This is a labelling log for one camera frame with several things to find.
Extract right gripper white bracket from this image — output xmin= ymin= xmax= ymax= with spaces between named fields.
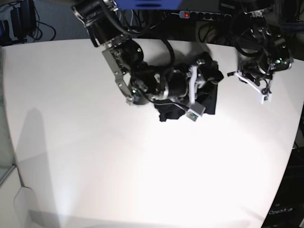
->
xmin=154 ymin=59 xmax=207 ymax=124

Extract black long-sleeve T-shirt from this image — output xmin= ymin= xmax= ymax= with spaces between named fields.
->
xmin=159 ymin=51 xmax=224 ymax=122

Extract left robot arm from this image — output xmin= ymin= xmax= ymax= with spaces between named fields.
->
xmin=228 ymin=0 xmax=294 ymax=104

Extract blue box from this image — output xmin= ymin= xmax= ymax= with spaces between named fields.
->
xmin=115 ymin=0 xmax=182 ymax=10

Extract black OpenArm base unit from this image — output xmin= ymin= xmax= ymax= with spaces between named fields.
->
xmin=262 ymin=147 xmax=304 ymax=228

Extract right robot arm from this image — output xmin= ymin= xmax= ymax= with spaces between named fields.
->
xmin=72 ymin=0 xmax=206 ymax=122

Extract white power strip red switch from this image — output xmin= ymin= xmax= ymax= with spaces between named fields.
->
xmin=177 ymin=10 xmax=232 ymax=21

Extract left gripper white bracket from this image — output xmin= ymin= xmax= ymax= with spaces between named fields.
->
xmin=227 ymin=70 xmax=272 ymax=105

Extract black power brick on floor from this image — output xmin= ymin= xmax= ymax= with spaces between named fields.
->
xmin=10 ymin=0 xmax=36 ymax=39

